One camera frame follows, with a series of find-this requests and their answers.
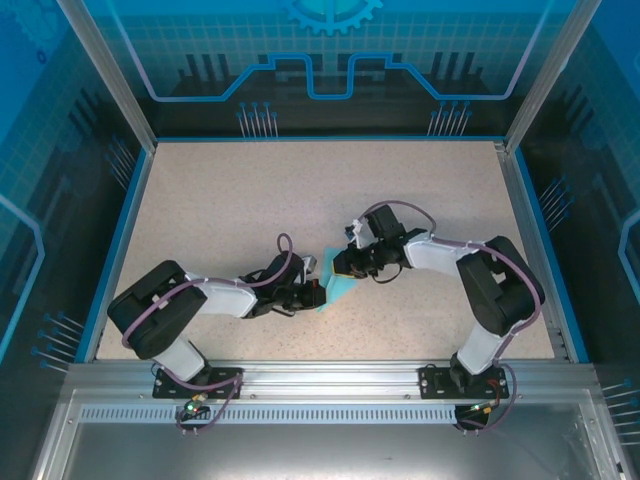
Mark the teal cloth piece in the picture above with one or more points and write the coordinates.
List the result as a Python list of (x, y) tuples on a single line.
[(340, 289)]

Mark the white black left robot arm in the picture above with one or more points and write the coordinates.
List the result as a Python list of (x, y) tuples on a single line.
[(225, 300)]

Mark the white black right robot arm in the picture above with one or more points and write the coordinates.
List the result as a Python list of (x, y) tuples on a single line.
[(430, 255)]

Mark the grey metal shelf plate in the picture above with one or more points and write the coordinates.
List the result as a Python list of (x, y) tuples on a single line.
[(320, 450)]

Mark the aluminium mounting rail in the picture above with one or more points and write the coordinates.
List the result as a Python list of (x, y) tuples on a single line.
[(330, 380)]

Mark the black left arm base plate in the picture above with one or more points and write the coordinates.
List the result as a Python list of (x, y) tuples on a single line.
[(225, 372)]

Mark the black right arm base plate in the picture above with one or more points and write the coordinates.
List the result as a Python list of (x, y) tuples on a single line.
[(435, 375)]

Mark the aluminium side rail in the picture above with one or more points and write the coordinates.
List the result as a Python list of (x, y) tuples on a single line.
[(531, 250)]

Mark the aluminium frame post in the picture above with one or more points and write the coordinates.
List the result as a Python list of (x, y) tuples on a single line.
[(546, 75), (111, 75)]

